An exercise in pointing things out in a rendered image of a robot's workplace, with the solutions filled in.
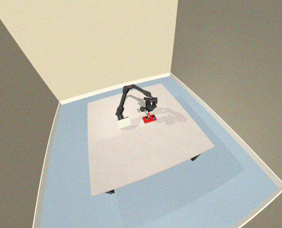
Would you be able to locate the red circuit board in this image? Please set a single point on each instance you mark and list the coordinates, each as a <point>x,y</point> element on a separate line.
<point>149,118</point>

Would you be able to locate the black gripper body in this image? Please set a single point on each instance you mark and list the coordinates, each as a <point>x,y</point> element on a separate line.
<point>143,108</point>

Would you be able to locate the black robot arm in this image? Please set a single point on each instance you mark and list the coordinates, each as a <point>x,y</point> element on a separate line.
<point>148,100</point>

